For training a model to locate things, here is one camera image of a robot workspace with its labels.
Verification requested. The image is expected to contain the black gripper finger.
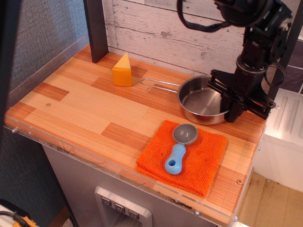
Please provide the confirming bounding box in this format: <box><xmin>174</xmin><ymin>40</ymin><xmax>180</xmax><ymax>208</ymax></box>
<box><xmin>220</xmin><ymin>93</ymin><xmax>231</xmax><ymax>113</ymax></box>
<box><xmin>226</xmin><ymin>101</ymin><xmax>245</xmax><ymax>122</ymax></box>

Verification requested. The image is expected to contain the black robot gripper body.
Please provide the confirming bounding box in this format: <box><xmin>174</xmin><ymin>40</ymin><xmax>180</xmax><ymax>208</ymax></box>
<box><xmin>208</xmin><ymin>61</ymin><xmax>276</xmax><ymax>119</ymax></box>

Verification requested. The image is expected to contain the stainless steel pot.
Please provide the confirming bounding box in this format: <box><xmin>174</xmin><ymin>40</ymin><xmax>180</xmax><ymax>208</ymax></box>
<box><xmin>141</xmin><ymin>75</ymin><xmax>229</xmax><ymax>125</ymax></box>

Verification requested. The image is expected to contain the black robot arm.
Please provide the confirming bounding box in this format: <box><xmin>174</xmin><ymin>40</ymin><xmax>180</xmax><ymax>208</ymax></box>
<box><xmin>208</xmin><ymin>0</ymin><xmax>292</xmax><ymax>122</ymax></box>

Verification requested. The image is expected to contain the orange folded cloth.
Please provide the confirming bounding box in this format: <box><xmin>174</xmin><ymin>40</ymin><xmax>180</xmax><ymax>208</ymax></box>
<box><xmin>136</xmin><ymin>120</ymin><xmax>227</xmax><ymax>197</ymax></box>

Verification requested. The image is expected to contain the blue and grey scoop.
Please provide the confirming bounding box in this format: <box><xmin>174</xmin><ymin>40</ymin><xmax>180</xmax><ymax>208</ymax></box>
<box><xmin>164</xmin><ymin>123</ymin><xmax>198</xmax><ymax>175</ymax></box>

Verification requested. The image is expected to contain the white radiator cabinet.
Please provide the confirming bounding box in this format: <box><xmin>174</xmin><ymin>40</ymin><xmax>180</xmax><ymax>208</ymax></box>
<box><xmin>253</xmin><ymin>89</ymin><xmax>303</xmax><ymax>192</ymax></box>

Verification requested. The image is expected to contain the yellow cheese wedge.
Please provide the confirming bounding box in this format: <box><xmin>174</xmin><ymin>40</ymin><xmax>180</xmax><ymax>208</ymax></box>
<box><xmin>112</xmin><ymin>52</ymin><xmax>133</xmax><ymax>87</ymax></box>

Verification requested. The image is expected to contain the clear acrylic table guard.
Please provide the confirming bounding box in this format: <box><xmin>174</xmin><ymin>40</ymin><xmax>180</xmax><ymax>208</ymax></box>
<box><xmin>5</xmin><ymin>36</ymin><xmax>265</xmax><ymax>227</ymax></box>

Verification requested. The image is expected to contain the silver dispenser button panel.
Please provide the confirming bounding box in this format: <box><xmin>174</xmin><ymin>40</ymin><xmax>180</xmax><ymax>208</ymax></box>
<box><xmin>94</xmin><ymin>186</ymin><xmax>153</xmax><ymax>227</ymax></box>

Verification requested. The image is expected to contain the grey toy fridge front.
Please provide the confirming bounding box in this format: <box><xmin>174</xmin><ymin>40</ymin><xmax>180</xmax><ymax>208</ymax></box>
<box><xmin>43</xmin><ymin>146</ymin><xmax>214</xmax><ymax>227</ymax></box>

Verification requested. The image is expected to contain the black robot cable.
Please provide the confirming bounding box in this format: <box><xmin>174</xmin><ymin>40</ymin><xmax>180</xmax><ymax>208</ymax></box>
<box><xmin>177</xmin><ymin>0</ymin><xmax>286</xmax><ymax>89</ymax></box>

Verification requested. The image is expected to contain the dark right vertical post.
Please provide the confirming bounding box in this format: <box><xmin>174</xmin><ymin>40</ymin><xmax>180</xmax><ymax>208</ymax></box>
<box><xmin>267</xmin><ymin>7</ymin><xmax>303</xmax><ymax>102</ymax></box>

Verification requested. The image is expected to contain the dark vertical post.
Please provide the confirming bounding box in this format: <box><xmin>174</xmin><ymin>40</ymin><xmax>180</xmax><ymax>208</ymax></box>
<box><xmin>83</xmin><ymin>0</ymin><xmax>108</xmax><ymax>63</ymax></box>
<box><xmin>267</xmin><ymin>7</ymin><xmax>303</xmax><ymax>102</ymax></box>

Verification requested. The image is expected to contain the dark left vertical post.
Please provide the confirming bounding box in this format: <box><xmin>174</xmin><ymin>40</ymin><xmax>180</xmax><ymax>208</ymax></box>
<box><xmin>83</xmin><ymin>0</ymin><xmax>108</xmax><ymax>63</ymax></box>

